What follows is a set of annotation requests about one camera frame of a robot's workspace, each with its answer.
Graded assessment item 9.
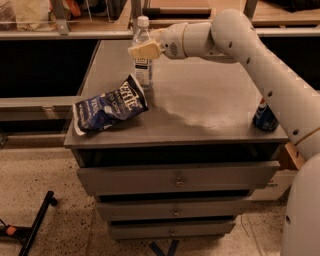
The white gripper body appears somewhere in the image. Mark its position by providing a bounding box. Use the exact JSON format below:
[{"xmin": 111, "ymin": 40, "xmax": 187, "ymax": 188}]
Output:
[{"xmin": 160, "ymin": 23, "xmax": 187, "ymax": 59}]

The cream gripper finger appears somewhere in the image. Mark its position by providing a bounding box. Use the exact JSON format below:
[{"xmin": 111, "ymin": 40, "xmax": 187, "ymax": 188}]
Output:
[
  {"xmin": 128, "ymin": 39, "xmax": 162, "ymax": 59},
  {"xmin": 150, "ymin": 28, "xmax": 165, "ymax": 40}
]

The clear plastic water bottle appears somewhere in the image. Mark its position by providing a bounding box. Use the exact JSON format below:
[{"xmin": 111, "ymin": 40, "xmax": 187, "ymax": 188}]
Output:
[{"xmin": 133, "ymin": 16, "xmax": 153, "ymax": 90}]

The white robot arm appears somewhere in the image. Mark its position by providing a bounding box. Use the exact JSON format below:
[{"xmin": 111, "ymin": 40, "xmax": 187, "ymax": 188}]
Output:
[{"xmin": 128, "ymin": 9, "xmax": 320, "ymax": 256}]

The blue Kettle chip bag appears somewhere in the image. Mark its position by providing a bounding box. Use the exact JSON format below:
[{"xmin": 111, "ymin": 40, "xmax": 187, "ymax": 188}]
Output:
[{"xmin": 72, "ymin": 74, "xmax": 148, "ymax": 136}]

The grey drawer cabinet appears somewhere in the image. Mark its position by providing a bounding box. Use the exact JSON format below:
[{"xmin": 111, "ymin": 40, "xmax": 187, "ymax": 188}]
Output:
[{"xmin": 63, "ymin": 37, "xmax": 290, "ymax": 241}]

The blue Pepsi soda can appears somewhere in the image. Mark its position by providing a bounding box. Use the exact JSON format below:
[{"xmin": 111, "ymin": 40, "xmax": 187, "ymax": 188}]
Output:
[{"xmin": 253, "ymin": 99, "xmax": 279, "ymax": 132}]

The top grey drawer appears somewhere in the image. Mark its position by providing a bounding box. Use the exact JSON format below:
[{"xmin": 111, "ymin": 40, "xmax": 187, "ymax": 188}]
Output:
[{"xmin": 77, "ymin": 161, "xmax": 280, "ymax": 196}]

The grey drawer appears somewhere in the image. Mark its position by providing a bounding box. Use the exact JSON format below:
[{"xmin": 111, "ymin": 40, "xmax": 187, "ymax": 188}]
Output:
[
  {"xmin": 97, "ymin": 197, "xmax": 251, "ymax": 222},
  {"xmin": 77, "ymin": 161, "xmax": 280, "ymax": 196},
  {"xmin": 108, "ymin": 220, "xmax": 235, "ymax": 240}
]

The middle grey drawer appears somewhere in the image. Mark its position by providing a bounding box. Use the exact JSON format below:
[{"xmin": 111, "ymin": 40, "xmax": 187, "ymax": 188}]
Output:
[{"xmin": 97, "ymin": 197, "xmax": 251, "ymax": 222}]

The cardboard box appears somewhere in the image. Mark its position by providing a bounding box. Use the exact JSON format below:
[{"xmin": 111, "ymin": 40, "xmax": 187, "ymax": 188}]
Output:
[{"xmin": 252, "ymin": 142, "xmax": 305, "ymax": 201}]

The bottom grey drawer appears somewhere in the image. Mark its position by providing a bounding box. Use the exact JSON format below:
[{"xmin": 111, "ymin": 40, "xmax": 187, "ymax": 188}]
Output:
[{"xmin": 108, "ymin": 220, "xmax": 235, "ymax": 240}]

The black stand leg with wheel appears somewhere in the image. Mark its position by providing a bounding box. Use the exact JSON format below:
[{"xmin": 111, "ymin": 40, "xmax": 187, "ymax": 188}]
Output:
[{"xmin": 0, "ymin": 191, "xmax": 58, "ymax": 256}]

